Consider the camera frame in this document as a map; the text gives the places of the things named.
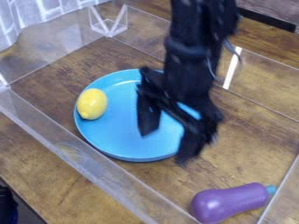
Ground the clear acrylic enclosure wall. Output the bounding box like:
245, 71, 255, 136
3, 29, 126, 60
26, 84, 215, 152
0, 0, 299, 224

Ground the purple toy eggplant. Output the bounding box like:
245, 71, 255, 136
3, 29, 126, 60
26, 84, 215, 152
191, 182, 277, 224

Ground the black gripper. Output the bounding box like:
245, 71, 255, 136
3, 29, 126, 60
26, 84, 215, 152
136, 38, 223, 165

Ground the yellow toy lemon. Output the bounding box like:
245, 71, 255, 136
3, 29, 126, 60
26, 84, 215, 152
76, 88, 108, 120

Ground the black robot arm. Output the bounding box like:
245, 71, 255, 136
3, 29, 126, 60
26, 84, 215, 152
136, 0, 239, 165

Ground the white patterned curtain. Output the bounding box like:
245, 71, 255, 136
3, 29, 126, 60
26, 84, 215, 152
0, 0, 111, 52

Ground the thin black wire loop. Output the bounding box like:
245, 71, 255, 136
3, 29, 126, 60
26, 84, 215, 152
221, 38, 245, 64

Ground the blue round tray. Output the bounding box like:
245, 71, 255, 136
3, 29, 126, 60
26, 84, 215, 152
72, 68, 203, 163

